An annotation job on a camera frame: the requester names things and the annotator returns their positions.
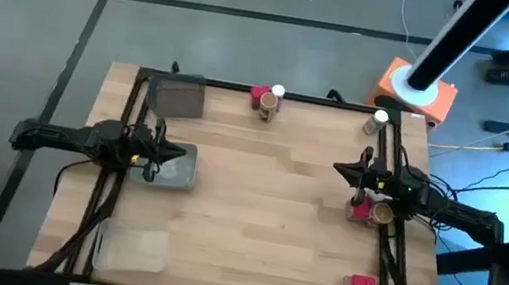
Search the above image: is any dark smoky transparent bin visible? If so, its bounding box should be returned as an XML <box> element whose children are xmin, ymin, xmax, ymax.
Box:
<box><xmin>143</xmin><ymin>67</ymin><xmax>209</xmax><ymax>124</ymax></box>

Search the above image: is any yellow cable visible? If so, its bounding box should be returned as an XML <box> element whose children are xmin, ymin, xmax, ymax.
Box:
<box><xmin>428</xmin><ymin>132</ymin><xmax>509</xmax><ymax>160</ymax></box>

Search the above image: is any clear plastic bin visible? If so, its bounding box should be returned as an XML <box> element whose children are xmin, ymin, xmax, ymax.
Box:
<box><xmin>89</xmin><ymin>216</ymin><xmax>174</xmax><ymax>282</ymax></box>

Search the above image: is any brown roll top group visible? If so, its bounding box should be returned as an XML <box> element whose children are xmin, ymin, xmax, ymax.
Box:
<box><xmin>256</xmin><ymin>90</ymin><xmax>281</xmax><ymax>124</ymax></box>

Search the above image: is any light grey plastic bin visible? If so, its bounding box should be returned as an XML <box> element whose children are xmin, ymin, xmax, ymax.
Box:
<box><xmin>126</xmin><ymin>135</ymin><xmax>203</xmax><ymax>194</ymax></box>

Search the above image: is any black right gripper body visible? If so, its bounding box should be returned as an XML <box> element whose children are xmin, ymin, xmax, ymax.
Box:
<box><xmin>350</xmin><ymin>145</ymin><xmax>406</xmax><ymax>213</ymax></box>

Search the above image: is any person's shoe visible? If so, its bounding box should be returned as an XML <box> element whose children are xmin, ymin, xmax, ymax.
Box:
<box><xmin>490</xmin><ymin>45</ymin><xmax>509</xmax><ymax>67</ymax></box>
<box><xmin>484</xmin><ymin>63</ymin><xmax>509</xmax><ymax>87</ymax></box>

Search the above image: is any black cable bundle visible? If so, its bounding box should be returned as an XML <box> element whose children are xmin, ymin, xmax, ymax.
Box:
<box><xmin>372</xmin><ymin>221</ymin><xmax>457</xmax><ymax>285</ymax></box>
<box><xmin>30</xmin><ymin>159</ymin><xmax>128</xmax><ymax>284</ymax></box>

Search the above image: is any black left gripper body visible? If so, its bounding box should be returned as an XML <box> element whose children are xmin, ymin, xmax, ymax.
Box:
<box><xmin>126</xmin><ymin>114</ymin><xmax>169</xmax><ymax>185</ymax></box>

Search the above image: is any white round disc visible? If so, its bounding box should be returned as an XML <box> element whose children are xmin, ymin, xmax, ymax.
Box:
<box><xmin>386</xmin><ymin>61</ymin><xmax>443</xmax><ymax>110</ymax></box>

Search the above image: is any black pole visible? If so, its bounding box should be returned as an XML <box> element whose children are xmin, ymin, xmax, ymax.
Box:
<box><xmin>403</xmin><ymin>0</ymin><xmax>509</xmax><ymax>104</ymax></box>

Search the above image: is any thin black cable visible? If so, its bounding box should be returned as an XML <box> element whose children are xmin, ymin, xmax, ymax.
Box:
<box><xmin>426</xmin><ymin>148</ymin><xmax>509</xmax><ymax>207</ymax></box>

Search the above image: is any orange box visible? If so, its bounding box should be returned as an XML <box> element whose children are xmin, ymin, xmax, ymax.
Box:
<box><xmin>363</xmin><ymin>52</ymin><xmax>463</xmax><ymax>136</ymax></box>

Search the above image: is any white cable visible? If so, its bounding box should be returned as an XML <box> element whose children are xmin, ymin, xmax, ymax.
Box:
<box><xmin>392</xmin><ymin>0</ymin><xmax>428</xmax><ymax>62</ymax></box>

